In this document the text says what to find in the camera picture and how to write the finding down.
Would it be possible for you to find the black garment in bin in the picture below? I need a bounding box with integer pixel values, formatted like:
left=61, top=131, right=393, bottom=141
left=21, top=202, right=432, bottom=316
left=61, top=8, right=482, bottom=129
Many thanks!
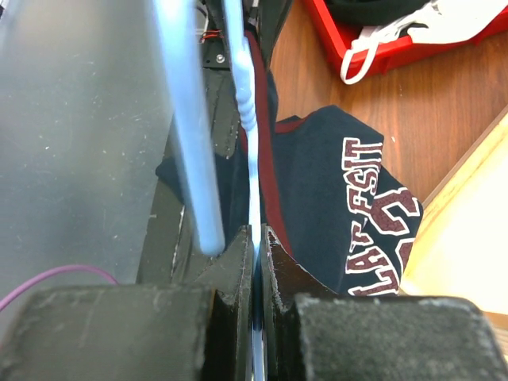
left=325, top=0, right=428, bottom=26

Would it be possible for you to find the red plastic bin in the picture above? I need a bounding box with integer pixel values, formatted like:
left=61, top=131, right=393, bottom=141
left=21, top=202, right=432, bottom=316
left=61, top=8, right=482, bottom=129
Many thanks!
left=306, top=1, right=507, bottom=84

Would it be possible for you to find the navy tank top red trim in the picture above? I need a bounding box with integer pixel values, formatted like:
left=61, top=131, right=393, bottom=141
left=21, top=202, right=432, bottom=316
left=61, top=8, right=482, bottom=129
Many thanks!
left=155, top=29, right=425, bottom=298

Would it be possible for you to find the white garment in bin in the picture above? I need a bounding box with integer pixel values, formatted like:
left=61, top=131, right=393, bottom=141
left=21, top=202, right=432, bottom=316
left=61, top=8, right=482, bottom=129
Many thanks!
left=340, top=0, right=507, bottom=85

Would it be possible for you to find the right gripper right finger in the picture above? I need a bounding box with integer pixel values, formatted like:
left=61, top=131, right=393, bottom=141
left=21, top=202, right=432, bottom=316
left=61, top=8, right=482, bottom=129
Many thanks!
left=261, top=227, right=507, bottom=380

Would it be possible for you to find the wooden hanger rack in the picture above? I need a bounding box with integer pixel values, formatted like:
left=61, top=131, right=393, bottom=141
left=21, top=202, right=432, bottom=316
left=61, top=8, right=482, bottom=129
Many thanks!
left=402, top=110, right=507, bottom=314

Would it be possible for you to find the light blue wire hanger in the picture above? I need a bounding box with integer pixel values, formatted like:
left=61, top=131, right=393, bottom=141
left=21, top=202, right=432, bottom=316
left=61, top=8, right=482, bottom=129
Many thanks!
left=152, top=1, right=267, bottom=380

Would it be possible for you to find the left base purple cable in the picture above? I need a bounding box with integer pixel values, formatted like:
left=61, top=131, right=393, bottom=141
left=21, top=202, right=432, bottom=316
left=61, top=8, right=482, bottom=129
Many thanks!
left=0, top=264, right=120, bottom=313

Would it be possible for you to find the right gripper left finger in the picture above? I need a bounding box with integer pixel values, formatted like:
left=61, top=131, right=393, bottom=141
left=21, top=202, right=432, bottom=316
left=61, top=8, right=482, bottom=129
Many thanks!
left=1, top=227, right=253, bottom=380

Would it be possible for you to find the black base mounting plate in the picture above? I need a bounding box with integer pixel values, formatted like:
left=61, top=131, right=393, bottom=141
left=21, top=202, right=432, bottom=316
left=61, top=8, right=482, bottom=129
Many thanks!
left=137, top=1, right=291, bottom=283

